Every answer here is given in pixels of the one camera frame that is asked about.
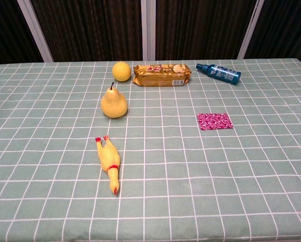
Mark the pink patterned sponge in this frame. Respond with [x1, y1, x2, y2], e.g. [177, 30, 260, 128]
[197, 112, 234, 131]

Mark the yellow pear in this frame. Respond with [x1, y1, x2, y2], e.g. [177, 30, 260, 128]
[100, 82, 129, 119]

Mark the gold biscuit pack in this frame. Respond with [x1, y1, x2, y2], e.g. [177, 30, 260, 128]
[132, 64, 193, 87]

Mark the yellow rubber chicken toy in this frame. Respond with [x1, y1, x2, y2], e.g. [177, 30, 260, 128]
[94, 135, 121, 195]

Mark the yellow ball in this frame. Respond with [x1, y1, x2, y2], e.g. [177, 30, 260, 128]
[112, 62, 132, 82]

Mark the green checked tablecloth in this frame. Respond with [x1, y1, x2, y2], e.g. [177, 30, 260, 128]
[0, 58, 301, 242]

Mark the blue spray bottle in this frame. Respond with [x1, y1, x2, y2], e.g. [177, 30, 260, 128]
[196, 63, 242, 85]

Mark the dark brown curtain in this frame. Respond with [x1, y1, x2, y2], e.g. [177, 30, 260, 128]
[30, 0, 143, 63]
[0, 0, 44, 66]
[245, 0, 301, 69]
[155, 0, 257, 61]

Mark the white frame post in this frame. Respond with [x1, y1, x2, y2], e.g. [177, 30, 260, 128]
[17, 0, 54, 63]
[141, 0, 156, 61]
[237, 0, 266, 59]

